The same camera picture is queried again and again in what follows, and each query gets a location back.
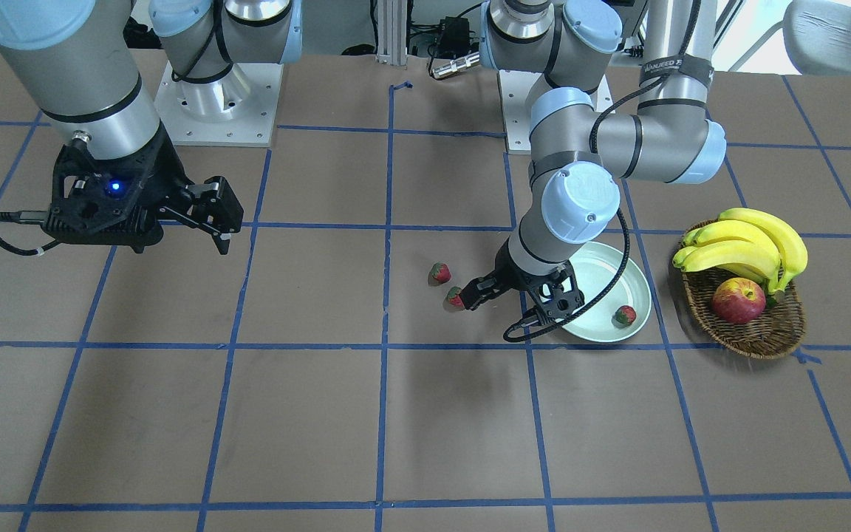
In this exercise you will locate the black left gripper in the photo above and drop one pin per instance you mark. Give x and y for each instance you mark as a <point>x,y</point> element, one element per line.
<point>508,273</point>

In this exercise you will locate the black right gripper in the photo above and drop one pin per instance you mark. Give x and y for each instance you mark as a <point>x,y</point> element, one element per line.
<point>165,179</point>

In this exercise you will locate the red strawberry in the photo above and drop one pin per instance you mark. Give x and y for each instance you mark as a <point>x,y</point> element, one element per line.
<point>625,316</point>
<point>454,297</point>
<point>439,274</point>

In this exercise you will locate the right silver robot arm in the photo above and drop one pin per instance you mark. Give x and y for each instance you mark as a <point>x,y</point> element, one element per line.
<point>74,61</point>

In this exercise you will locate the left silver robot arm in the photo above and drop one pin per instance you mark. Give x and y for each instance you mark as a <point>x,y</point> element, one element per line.
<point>577,153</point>

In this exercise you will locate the black power adapter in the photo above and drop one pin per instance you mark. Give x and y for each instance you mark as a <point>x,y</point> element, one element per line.
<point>454,37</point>

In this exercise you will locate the red apple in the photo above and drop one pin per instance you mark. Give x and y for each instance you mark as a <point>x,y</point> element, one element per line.
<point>738,300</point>

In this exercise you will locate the yellow banana bunch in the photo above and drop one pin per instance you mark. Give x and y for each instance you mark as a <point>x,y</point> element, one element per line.
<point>750,243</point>

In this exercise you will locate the brown wicker basket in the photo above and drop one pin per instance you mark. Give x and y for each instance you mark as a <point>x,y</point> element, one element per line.
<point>776,333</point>

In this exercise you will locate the white chair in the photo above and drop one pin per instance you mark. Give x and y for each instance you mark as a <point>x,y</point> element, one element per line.
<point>817,38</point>

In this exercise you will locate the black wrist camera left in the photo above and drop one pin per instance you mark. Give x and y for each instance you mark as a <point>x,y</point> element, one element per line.
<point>556,296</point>

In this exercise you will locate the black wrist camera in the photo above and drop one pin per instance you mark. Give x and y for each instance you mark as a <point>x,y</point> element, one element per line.
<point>98,202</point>
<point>556,296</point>

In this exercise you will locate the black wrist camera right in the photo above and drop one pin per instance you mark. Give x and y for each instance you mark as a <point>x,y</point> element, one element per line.
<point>98,202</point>

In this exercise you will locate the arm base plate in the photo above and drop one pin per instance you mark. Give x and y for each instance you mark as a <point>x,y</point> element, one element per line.
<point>526,99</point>
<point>239,110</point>

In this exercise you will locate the aluminium frame post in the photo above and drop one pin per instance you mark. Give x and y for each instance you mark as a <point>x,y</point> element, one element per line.
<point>392,31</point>

